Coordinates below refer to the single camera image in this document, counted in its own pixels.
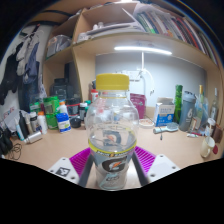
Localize tall dark green bottle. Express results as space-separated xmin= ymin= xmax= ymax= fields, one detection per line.
xmin=173 ymin=84 xmax=184 ymax=124

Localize black box appliance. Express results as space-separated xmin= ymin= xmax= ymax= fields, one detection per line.
xmin=49 ymin=78 xmax=76 ymax=101

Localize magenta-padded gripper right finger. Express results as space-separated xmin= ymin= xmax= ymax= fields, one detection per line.
xmin=131 ymin=145 xmax=181 ymax=187

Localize blue and white box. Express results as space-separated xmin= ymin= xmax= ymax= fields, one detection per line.
xmin=153 ymin=97 xmax=176 ymax=128

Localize white bottle with blue label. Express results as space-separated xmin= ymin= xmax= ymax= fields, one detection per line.
xmin=55 ymin=101 xmax=72 ymax=134

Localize wooden-handled metal spoon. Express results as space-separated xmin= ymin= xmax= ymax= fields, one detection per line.
xmin=203 ymin=118 xmax=216 ymax=148

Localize green refill pouch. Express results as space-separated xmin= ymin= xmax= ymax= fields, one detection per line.
xmin=43 ymin=96 xmax=60 ymax=130

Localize clear glass bottle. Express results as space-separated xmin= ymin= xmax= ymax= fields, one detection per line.
xmin=209 ymin=88 xmax=220 ymax=124

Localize pink pouch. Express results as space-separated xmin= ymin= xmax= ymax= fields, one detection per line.
xmin=129 ymin=93 xmax=147 ymax=120

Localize clear yellow-capped drink bottle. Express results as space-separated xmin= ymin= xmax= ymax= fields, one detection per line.
xmin=84 ymin=73 xmax=140 ymax=192

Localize light blue hairbrush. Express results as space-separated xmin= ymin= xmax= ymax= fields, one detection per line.
xmin=152 ymin=121 xmax=180 ymax=135

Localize red and white can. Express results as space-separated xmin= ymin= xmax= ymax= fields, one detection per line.
xmin=90 ymin=89 xmax=100 ymax=103

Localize silver can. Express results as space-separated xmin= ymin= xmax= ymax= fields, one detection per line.
xmin=23 ymin=130 xmax=44 ymax=145

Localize under-shelf light strip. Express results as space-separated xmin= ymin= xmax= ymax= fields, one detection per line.
xmin=113 ymin=45 xmax=173 ymax=56

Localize hanging dark clothes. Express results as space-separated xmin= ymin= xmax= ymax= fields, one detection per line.
xmin=0 ymin=24 xmax=43 ymax=113

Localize white desk lamp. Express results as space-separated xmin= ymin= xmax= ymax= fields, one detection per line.
xmin=128 ymin=51 xmax=156 ymax=98

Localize white bottle with orange cap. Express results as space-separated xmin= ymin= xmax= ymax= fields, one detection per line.
xmin=37 ymin=110 xmax=49 ymax=135

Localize brown ceramic mug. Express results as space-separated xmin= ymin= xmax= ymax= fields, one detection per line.
xmin=213 ymin=123 xmax=224 ymax=144

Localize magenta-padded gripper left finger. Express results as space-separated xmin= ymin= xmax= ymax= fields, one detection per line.
xmin=48 ymin=147 xmax=95 ymax=187

